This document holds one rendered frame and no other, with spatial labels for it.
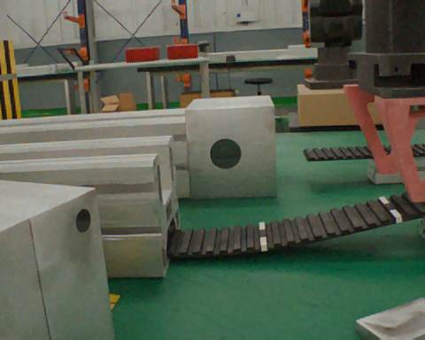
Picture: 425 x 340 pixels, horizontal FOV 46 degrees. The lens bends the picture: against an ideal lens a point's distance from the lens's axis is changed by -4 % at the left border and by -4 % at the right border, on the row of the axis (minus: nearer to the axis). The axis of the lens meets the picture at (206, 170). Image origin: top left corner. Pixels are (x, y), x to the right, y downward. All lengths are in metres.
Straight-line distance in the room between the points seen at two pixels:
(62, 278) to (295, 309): 0.15
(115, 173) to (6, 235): 0.15
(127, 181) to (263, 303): 0.12
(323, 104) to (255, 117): 0.46
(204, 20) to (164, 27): 0.66
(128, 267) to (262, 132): 0.22
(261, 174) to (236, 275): 0.19
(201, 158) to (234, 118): 0.05
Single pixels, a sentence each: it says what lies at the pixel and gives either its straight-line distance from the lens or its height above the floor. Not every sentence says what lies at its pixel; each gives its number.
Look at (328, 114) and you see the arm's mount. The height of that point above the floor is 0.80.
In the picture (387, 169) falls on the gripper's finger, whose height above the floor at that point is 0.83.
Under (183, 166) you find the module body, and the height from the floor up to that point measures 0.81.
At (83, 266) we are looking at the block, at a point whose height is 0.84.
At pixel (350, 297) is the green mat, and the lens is 0.34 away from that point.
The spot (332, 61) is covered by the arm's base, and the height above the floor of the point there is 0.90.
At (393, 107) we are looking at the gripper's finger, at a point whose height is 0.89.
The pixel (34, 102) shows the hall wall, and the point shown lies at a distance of 9.16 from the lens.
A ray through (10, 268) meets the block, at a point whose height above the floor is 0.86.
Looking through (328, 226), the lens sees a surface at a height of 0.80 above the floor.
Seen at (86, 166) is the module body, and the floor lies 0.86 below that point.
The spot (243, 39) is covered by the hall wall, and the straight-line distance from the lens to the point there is 8.11.
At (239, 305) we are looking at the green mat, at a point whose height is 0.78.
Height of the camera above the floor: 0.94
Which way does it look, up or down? 14 degrees down
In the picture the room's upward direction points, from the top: 4 degrees counter-clockwise
